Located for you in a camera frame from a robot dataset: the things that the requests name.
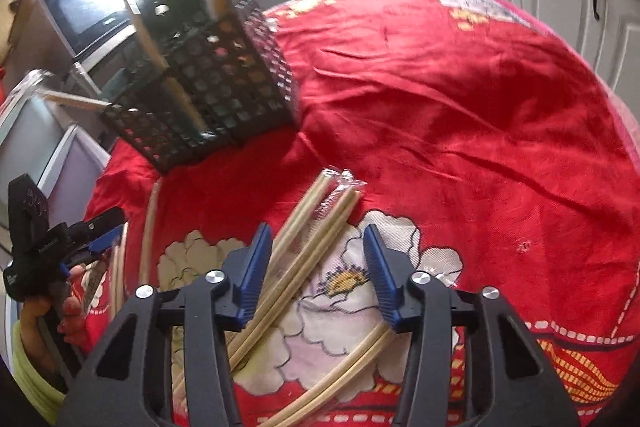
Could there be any white plastic storage bin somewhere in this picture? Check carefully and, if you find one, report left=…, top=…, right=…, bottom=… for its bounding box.
left=0, top=69, right=71, bottom=168

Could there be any red floral cloth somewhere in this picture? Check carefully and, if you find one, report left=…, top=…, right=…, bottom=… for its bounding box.
left=82, top=0, right=640, bottom=427

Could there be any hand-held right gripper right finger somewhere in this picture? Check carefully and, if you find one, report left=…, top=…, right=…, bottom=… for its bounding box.
left=362, top=223, right=583, bottom=427

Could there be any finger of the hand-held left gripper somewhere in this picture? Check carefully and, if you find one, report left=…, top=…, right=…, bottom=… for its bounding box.
left=69, top=226, right=124, bottom=266
left=67, top=206, right=127, bottom=244

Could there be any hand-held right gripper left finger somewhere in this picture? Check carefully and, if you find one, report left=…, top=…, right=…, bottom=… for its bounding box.
left=57, top=222, right=274, bottom=427

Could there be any silver microwave oven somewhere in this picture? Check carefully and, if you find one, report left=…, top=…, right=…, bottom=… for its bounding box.
left=37, top=0, right=143, bottom=60

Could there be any person's left hand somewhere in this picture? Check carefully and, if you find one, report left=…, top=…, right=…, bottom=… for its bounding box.
left=20, top=264, right=103, bottom=388

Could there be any pile of chopsticks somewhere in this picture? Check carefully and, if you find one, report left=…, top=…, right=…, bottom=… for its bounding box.
left=112, top=167, right=393, bottom=427

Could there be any white plastic storage drawer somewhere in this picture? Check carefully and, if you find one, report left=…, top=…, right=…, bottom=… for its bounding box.
left=35, top=124, right=112, bottom=228

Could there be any person's left forearm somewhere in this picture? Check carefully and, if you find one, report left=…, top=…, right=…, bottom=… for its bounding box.
left=10, top=322, right=68, bottom=413

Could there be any black plastic utensil basket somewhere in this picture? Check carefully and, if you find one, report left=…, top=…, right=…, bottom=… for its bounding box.
left=97, top=0, right=301, bottom=175

